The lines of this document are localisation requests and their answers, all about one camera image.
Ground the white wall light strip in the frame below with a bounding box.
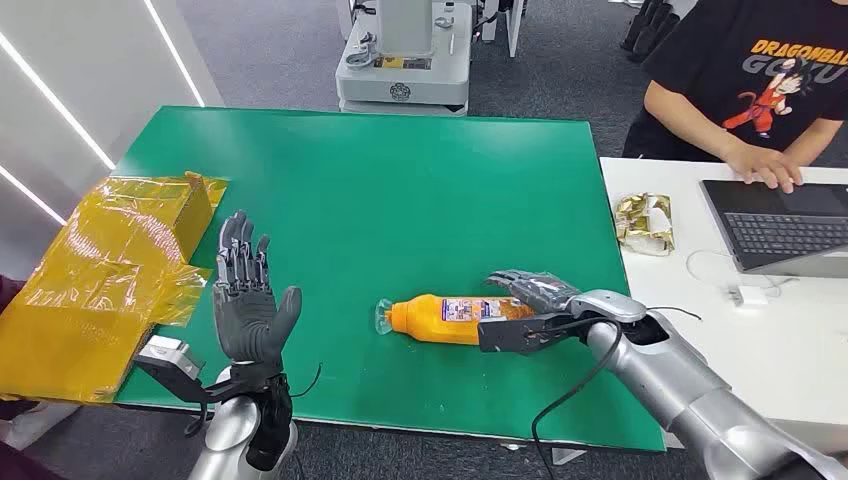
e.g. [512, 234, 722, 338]
[0, 164, 69, 227]
[142, 0, 207, 109]
[0, 29, 118, 172]

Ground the dark grey laptop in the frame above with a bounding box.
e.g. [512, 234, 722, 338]
[700, 179, 848, 280]

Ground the person at laptop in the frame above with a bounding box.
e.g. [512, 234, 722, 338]
[622, 0, 848, 195]

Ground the white stand frame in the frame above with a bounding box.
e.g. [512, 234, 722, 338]
[480, 0, 526, 59]

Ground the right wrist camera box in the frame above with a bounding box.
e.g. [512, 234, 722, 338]
[476, 311, 588, 356]

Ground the orange plastic bottle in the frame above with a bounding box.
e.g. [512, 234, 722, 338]
[374, 293, 535, 347]

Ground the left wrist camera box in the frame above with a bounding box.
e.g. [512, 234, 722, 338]
[134, 334, 220, 405]

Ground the yellow taped cardboard box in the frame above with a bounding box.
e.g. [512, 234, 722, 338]
[0, 171, 231, 405]

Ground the thin white cable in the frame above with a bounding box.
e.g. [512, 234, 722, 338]
[684, 248, 800, 301]

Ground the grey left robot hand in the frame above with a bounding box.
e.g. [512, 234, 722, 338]
[211, 210, 303, 366]

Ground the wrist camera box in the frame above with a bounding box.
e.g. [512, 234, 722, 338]
[134, 334, 220, 405]
[476, 311, 588, 356]

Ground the person's right hand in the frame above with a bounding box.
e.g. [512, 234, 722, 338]
[722, 142, 805, 195]

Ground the crumpled gold foil wrapper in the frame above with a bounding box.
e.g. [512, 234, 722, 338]
[614, 192, 677, 258]

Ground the white power adapter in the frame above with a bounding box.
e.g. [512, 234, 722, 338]
[728, 284, 770, 309]

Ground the black chair base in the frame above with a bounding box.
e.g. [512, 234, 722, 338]
[619, 0, 684, 65]

